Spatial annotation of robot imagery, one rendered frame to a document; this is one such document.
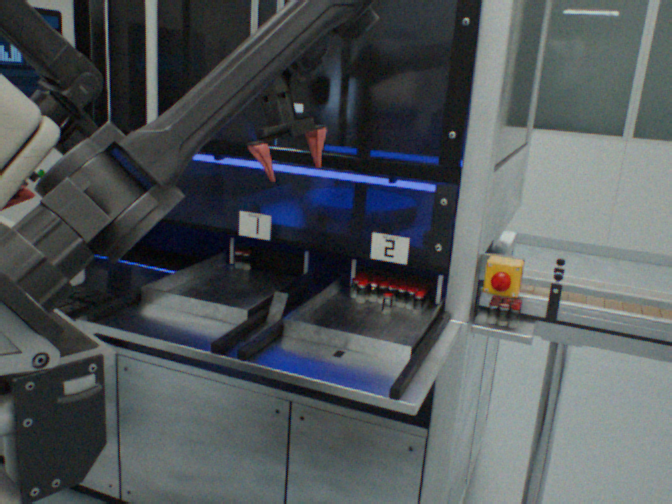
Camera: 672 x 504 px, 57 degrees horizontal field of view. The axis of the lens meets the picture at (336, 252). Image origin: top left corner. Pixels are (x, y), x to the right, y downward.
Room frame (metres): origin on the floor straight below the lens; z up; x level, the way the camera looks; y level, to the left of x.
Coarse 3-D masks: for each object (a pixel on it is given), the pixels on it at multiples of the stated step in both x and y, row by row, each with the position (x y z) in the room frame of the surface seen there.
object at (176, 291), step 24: (216, 264) 1.53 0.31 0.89; (144, 288) 1.25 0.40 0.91; (168, 288) 1.34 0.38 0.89; (192, 288) 1.36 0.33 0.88; (216, 288) 1.37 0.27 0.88; (240, 288) 1.38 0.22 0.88; (264, 288) 1.39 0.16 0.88; (288, 288) 1.34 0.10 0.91; (192, 312) 1.21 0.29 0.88; (216, 312) 1.19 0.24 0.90; (240, 312) 1.17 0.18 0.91
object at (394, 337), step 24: (336, 288) 1.39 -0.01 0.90; (312, 312) 1.26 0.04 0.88; (336, 312) 1.27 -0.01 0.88; (360, 312) 1.28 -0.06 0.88; (408, 312) 1.30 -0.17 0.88; (432, 312) 1.31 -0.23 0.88; (312, 336) 1.11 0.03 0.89; (336, 336) 1.09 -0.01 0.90; (360, 336) 1.08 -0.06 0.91; (384, 336) 1.16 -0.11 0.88; (408, 336) 1.17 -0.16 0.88; (408, 360) 1.04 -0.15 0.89
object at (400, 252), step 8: (376, 240) 1.34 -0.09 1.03; (384, 240) 1.33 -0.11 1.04; (400, 240) 1.32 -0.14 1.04; (408, 240) 1.32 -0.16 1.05; (376, 248) 1.34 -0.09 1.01; (384, 248) 1.33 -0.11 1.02; (400, 248) 1.32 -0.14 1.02; (376, 256) 1.34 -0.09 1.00; (384, 256) 1.33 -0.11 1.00; (400, 256) 1.32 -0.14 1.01
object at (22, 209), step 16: (32, 0) 1.45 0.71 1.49; (48, 0) 1.49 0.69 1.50; (64, 0) 1.53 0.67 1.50; (48, 16) 1.48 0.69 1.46; (64, 16) 1.53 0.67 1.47; (64, 32) 1.52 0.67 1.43; (0, 48) 1.36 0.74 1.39; (0, 64) 1.36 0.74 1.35; (16, 64) 1.39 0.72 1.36; (16, 80) 1.39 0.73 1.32; (32, 80) 1.43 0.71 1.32; (48, 160) 1.46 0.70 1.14; (16, 208) 1.38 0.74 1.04; (32, 208) 1.42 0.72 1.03; (80, 272) 1.54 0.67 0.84
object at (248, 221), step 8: (240, 216) 1.46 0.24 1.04; (248, 216) 1.46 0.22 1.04; (256, 216) 1.45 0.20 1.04; (264, 216) 1.44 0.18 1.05; (240, 224) 1.46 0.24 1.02; (248, 224) 1.46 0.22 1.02; (256, 224) 1.45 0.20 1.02; (264, 224) 1.44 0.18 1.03; (240, 232) 1.46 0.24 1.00; (248, 232) 1.46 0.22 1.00; (264, 232) 1.44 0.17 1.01
